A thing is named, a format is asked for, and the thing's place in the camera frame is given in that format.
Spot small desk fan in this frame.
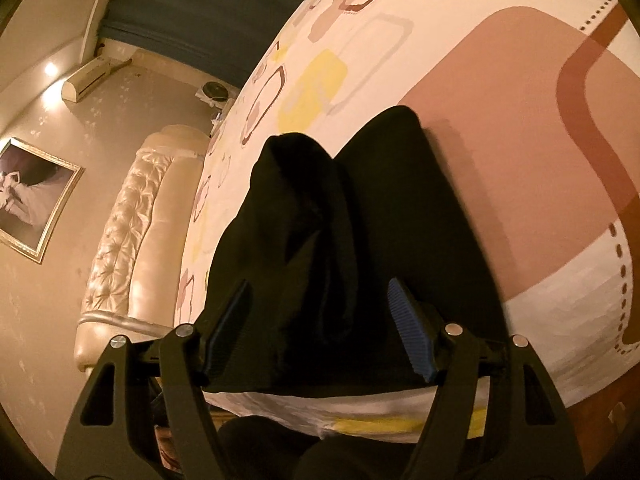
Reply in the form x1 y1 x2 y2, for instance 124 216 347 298
196 80 231 108

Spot cream tufted headboard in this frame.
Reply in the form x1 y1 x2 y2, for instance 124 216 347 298
75 124 213 371

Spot framed wall picture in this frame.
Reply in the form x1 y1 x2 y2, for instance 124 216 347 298
0 136 86 265

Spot black pants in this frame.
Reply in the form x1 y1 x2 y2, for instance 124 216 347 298
197 105 511 396

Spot white air conditioner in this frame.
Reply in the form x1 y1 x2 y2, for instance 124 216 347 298
61 56 113 103

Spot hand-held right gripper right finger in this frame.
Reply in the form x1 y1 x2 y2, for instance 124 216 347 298
387 277 586 480

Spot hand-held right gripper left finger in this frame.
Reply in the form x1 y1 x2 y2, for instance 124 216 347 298
55 279 253 480

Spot patterned bed sheet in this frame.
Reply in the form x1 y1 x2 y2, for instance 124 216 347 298
172 0 640 443

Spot silver headboard rail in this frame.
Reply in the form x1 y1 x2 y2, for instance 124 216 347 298
77 310 173 338

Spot dark teal curtain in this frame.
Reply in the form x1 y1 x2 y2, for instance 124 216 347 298
97 0 346 98

